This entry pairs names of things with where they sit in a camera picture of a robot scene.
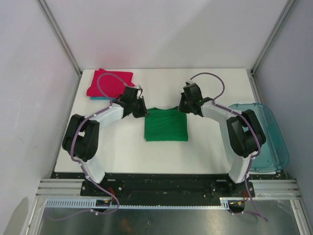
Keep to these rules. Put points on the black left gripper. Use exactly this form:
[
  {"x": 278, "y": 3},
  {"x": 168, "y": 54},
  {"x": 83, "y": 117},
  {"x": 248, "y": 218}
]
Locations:
[{"x": 143, "y": 111}]

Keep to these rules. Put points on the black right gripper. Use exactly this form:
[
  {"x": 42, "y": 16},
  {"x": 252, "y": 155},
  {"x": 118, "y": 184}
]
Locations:
[{"x": 181, "y": 107}]

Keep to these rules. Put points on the green t shirt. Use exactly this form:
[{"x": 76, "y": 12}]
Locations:
[{"x": 166, "y": 125}]

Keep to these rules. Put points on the red t shirt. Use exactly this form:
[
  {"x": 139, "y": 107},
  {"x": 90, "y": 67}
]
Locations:
[{"x": 113, "y": 83}]

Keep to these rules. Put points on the blue t shirt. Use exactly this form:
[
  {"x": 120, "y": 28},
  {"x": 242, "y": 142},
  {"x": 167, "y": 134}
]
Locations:
[{"x": 99, "y": 98}]

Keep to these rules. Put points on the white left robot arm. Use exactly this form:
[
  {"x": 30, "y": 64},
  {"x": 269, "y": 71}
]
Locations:
[{"x": 81, "y": 139}]

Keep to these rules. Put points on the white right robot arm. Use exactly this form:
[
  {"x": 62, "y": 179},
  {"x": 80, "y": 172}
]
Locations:
[{"x": 241, "y": 131}]

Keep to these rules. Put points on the teal plastic bin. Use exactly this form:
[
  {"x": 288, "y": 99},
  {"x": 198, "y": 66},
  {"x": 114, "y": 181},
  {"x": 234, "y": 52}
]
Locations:
[{"x": 274, "y": 154}]

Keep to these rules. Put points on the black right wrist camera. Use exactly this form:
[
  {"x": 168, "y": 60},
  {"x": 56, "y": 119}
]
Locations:
[{"x": 192, "y": 92}]

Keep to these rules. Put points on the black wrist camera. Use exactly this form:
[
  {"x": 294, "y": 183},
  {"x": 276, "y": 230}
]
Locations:
[
  {"x": 192, "y": 92},
  {"x": 131, "y": 94}
]

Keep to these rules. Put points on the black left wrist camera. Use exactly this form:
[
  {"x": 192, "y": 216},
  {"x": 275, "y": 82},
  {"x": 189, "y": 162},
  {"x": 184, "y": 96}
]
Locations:
[{"x": 131, "y": 94}]

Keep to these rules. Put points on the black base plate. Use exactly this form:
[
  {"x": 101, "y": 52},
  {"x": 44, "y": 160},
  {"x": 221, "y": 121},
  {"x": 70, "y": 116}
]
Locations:
[{"x": 170, "y": 189}]

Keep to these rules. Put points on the white slotted cable duct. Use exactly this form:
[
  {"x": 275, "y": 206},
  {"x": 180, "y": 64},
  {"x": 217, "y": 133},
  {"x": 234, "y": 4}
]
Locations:
[{"x": 94, "y": 203}]

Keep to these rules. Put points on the aluminium front rail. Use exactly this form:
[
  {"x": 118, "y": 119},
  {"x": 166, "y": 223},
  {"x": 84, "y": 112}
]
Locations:
[{"x": 264, "y": 189}]

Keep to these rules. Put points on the right aluminium frame post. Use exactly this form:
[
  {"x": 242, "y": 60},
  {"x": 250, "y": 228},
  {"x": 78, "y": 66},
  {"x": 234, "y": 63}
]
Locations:
[{"x": 282, "y": 19}]

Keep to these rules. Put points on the aluminium frame post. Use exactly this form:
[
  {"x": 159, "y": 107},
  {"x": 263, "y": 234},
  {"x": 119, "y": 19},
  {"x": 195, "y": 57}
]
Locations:
[
  {"x": 58, "y": 34},
  {"x": 282, "y": 19}
]

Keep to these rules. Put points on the left aluminium frame post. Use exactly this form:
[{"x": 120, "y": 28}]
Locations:
[{"x": 58, "y": 34}]

